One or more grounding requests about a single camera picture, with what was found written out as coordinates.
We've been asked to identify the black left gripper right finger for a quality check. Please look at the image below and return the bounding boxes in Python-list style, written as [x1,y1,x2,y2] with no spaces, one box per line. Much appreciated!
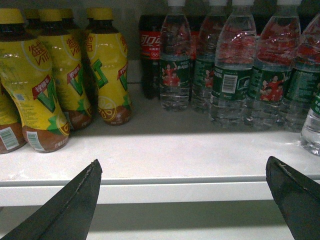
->
[265,156,320,240]

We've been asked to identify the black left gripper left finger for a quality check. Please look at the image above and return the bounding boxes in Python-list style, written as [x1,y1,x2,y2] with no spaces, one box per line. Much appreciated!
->
[2,159,103,240]

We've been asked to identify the clear water bottle green label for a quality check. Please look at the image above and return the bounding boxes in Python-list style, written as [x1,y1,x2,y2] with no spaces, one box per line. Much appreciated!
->
[300,90,320,156]

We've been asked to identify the water bottle red players label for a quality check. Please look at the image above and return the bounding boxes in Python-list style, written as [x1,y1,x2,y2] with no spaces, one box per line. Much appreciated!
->
[243,0,301,131]

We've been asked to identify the water bottle barcode label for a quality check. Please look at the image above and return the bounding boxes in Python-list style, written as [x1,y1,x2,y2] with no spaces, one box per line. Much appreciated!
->
[209,0,257,127]

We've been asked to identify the water bottle leftmost back row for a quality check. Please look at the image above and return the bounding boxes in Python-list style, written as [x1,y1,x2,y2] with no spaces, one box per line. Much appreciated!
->
[159,0,191,112]

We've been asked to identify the yellow lemon tea bottle front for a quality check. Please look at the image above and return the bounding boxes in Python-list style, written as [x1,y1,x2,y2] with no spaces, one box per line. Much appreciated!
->
[0,8,70,153]

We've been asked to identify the yellow lemon tea bottle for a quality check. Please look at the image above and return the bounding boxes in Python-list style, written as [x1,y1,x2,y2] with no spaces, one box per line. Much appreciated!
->
[86,7,132,126]
[0,8,70,153]
[38,8,92,131]

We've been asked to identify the yellow lemon tea bottle right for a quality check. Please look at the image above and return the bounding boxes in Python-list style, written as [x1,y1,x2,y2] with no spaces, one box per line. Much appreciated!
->
[86,7,132,126]

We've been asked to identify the yellow lemon tea bottle middle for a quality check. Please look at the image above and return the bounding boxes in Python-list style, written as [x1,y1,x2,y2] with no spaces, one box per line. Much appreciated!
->
[38,8,92,131]

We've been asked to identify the cola bottle olympic rings label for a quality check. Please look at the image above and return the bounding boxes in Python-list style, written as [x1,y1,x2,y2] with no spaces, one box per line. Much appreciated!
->
[138,14,165,100]

